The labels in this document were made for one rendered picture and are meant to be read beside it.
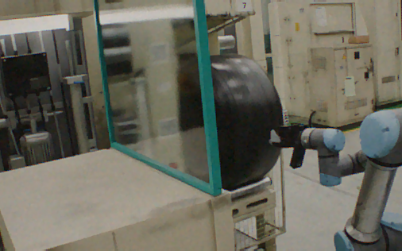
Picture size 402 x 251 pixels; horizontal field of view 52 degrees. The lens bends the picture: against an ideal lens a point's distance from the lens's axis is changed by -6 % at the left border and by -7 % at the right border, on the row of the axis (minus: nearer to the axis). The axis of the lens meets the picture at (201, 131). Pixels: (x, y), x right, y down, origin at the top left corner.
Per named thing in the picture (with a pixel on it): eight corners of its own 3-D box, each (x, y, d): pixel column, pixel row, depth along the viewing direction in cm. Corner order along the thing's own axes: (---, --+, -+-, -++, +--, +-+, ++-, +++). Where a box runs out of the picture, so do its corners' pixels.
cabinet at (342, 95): (336, 133, 616) (333, 47, 589) (310, 127, 667) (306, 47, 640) (376, 122, 656) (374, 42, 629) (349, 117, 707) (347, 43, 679)
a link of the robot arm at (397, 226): (419, 255, 131) (421, 217, 128) (384, 265, 128) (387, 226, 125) (395, 240, 142) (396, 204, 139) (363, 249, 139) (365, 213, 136)
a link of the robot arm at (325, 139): (332, 156, 137) (330, 130, 136) (309, 154, 147) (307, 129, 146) (348, 152, 141) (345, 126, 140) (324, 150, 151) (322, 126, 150)
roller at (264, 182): (206, 203, 173) (201, 195, 175) (204, 210, 176) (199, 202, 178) (273, 181, 190) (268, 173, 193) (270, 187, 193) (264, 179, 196)
